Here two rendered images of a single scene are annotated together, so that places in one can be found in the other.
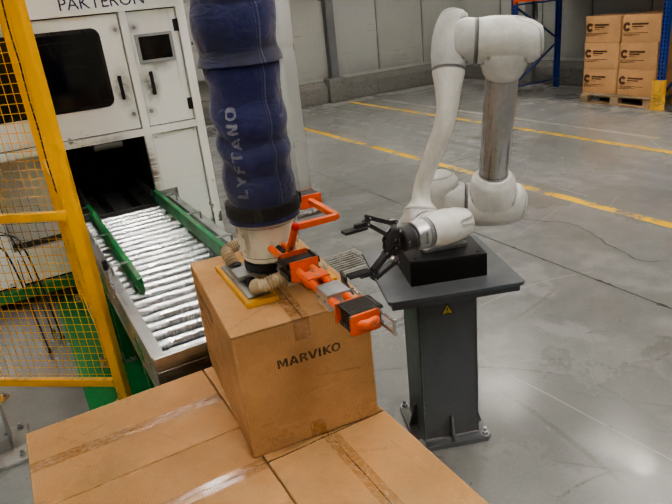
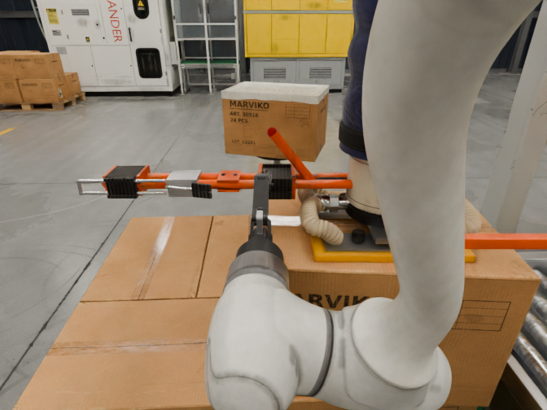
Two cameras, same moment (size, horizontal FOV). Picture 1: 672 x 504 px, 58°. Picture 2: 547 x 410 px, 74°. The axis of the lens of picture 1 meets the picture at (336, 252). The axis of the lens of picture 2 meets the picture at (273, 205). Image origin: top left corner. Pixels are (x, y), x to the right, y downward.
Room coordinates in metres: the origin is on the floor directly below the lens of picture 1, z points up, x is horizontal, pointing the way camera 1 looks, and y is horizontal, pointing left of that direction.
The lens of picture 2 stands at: (1.85, -0.61, 1.40)
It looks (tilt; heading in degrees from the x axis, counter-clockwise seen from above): 27 degrees down; 114
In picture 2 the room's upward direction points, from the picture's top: straight up
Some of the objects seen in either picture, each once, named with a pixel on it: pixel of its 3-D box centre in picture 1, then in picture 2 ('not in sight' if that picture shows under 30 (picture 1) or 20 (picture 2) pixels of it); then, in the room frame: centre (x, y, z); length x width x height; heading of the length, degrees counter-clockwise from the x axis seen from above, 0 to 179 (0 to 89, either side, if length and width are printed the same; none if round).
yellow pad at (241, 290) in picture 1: (244, 278); not in sight; (1.72, 0.29, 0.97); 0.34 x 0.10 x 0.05; 24
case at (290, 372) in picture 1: (278, 334); (363, 286); (1.75, 0.22, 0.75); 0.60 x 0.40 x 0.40; 21
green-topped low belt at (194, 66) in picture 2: not in sight; (211, 76); (-2.79, 6.33, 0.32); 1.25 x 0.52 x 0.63; 26
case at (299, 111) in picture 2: not in sight; (277, 119); (0.88, 1.58, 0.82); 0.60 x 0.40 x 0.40; 8
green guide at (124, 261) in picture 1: (103, 242); not in sight; (3.31, 1.32, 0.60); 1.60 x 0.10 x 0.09; 27
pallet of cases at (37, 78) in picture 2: not in sight; (34, 79); (-4.90, 3.82, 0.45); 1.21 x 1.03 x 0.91; 26
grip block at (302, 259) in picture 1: (299, 265); (277, 181); (1.53, 0.10, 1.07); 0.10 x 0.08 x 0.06; 114
